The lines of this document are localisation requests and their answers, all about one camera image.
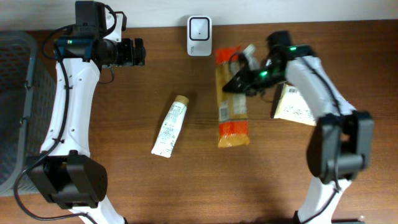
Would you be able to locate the orange spaghetti package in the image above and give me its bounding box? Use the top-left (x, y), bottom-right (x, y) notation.
top-left (215, 46), bottom-right (250, 148)

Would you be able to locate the cream food pouch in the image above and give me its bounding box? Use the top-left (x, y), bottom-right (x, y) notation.
top-left (271, 84), bottom-right (316, 126)

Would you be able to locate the white tube with gold cap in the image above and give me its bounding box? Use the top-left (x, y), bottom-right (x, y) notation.
top-left (151, 95), bottom-right (189, 158)

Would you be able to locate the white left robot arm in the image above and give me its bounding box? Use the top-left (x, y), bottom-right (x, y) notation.
top-left (24, 1), bottom-right (146, 223)

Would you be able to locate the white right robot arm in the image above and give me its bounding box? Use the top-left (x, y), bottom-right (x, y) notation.
top-left (222, 30), bottom-right (374, 223)

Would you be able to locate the white barcode scanner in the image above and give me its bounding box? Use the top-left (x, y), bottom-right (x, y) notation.
top-left (187, 15), bottom-right (213, 57)

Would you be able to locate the dark grey plastic basket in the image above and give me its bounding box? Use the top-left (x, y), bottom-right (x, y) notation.
top-left (1, 31), bottom-right (56, 197)

